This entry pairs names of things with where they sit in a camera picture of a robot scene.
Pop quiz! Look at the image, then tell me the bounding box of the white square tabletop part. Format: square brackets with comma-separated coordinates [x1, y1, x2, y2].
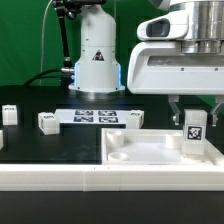
[101, 128, 224, 166]

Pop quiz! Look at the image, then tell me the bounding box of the white marker tag sheet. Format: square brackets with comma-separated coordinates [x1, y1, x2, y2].
[55, 109, 129, 125]

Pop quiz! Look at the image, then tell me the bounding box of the black cable bundle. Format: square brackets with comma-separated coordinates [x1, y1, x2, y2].
[22, 67, 74, 88]

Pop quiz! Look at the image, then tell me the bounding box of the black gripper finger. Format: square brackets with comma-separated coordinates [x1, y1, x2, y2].
[211, 95, 224, 126]
[168, 95, 181, 125]

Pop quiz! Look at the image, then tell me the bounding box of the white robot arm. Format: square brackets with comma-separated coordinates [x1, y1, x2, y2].
[70, 0, 224, 116]

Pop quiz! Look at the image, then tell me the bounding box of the white U-shaped boundary fence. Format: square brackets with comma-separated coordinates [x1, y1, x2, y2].
[0, 142, 224, 191]

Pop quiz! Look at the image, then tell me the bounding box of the white cable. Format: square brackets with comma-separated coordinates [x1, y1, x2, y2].
[39, 0, 55, 86]

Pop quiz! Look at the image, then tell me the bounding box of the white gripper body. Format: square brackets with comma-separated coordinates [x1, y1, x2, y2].
[127, 13, 224, 95]

